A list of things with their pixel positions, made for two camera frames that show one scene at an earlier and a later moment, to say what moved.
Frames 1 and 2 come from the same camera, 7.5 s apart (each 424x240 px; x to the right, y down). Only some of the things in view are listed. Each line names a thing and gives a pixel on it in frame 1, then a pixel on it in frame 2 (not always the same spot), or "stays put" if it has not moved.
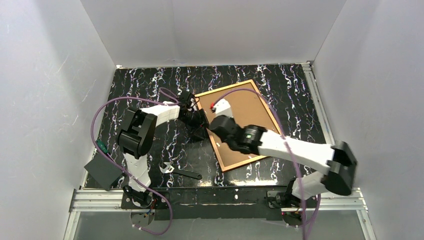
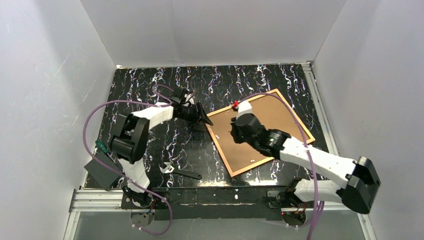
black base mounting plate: x=214 y=203 stays put
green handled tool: x=100 y=144 stays put
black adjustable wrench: x=168 y=168 stays put
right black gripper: x=216 y=124 → x=234 y=133
